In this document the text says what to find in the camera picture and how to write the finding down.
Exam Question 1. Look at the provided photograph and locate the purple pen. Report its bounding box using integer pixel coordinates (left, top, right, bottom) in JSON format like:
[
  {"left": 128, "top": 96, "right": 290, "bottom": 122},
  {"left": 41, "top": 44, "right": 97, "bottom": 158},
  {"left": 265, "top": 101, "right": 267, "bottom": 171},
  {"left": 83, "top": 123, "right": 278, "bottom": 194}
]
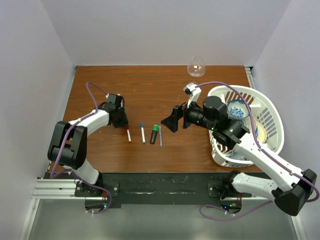
[{"left": 159, "top": 131, "right": 163, "bottom": 147}]

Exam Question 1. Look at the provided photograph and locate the cream plate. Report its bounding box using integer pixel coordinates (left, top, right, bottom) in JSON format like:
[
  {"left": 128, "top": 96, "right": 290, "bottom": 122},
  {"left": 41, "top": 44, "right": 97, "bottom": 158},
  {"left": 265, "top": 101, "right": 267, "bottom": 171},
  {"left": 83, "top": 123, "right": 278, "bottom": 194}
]
[{"left": 253, "top": 117, "right": 267, "bottom": 144}]

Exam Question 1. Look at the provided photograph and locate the white plastic dish basket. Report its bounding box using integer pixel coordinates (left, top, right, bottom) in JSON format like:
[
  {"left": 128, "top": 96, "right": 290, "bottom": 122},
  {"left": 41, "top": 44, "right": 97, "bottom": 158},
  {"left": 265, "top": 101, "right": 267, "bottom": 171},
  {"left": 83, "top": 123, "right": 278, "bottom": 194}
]
[{"left": 209, "top": 85, "right": 285, "bottom": 168}]

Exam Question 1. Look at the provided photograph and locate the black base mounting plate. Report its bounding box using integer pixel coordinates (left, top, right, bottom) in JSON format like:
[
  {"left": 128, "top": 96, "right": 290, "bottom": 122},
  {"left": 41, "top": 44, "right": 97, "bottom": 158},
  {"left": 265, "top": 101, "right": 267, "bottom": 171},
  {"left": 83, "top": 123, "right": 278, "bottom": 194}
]
[{"left": 99, "top": 172, "right": 238, "bottom": 209}]

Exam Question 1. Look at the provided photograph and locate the clear wine glass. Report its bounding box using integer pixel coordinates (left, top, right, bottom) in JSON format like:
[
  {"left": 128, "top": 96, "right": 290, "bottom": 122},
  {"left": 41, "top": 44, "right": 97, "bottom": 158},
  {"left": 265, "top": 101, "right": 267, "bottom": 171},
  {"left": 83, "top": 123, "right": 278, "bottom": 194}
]
[{"left": 187, "top": 56, "right": 206, "bottom": 78}]

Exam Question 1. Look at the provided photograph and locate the blue white patterned bowl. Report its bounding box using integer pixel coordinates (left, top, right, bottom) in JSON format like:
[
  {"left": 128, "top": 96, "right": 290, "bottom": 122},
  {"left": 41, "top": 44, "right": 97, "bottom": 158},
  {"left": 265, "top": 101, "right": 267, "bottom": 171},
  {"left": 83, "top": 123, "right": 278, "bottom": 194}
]
[{"left": 226, "top": 99, "right": 250, "bottom": 120}]

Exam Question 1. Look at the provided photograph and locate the white pen blue tip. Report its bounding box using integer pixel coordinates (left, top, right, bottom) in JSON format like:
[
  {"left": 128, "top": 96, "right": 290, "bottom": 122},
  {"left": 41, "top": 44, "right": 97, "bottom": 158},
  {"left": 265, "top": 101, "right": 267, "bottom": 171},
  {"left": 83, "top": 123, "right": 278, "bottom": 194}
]
[{"left": 140, "top": 126, "right": 146, "bottom": 145}]

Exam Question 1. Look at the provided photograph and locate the white pen red tip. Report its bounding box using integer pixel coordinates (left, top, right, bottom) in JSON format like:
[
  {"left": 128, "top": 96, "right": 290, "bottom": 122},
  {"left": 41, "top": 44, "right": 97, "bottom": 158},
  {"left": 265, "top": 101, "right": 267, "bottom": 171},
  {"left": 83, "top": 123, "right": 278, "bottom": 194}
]
[{"left": 126, "top": 129, "right": 132, "bottom": 143}]

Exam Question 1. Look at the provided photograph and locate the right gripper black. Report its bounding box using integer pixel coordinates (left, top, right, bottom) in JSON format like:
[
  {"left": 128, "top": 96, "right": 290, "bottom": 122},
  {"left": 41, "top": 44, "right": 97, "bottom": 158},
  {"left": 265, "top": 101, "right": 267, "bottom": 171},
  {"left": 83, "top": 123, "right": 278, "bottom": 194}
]
[{"left": 161, "top": 95, "right": 216, "bottom": 133}]

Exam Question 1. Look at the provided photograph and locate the green highlighter cap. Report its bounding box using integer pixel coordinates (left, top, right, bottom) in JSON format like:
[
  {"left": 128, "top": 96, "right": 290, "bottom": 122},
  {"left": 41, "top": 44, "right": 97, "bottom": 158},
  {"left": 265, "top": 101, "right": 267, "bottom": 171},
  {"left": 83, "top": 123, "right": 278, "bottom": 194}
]
[{"left": 152, "top": 124, "right": 159, "bottom": 131}]

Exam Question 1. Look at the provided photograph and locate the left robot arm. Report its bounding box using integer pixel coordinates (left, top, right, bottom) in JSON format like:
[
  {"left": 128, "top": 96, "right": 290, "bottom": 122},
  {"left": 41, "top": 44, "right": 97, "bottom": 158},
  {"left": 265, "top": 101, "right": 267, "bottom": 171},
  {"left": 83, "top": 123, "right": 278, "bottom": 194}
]
[{"left": 47, "top": 93, "right": 129, "bottom": 196}]

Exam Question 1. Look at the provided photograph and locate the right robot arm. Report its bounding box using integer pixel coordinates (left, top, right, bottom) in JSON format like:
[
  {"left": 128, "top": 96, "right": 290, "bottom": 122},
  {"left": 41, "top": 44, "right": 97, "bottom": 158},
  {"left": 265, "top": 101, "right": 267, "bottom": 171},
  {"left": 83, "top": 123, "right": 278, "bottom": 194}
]
[{"left": 161, "top": 96, "right": 317, "bottom": 216}]

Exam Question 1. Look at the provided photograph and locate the green highlighter pen black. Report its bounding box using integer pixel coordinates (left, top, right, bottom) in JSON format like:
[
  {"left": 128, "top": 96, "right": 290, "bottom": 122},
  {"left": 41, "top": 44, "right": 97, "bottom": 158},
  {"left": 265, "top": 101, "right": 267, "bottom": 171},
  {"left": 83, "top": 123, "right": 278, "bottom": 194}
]
[{"left": 149, "top": 130, "right": 158, "bottom": 144}]

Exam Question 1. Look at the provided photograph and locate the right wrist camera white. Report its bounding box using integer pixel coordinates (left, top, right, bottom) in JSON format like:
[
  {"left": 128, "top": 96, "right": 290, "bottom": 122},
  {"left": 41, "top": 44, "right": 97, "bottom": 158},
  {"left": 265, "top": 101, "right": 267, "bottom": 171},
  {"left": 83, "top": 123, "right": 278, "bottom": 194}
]
[{"left": 183, "top": 82, "right": 202, "bottom": 108}]

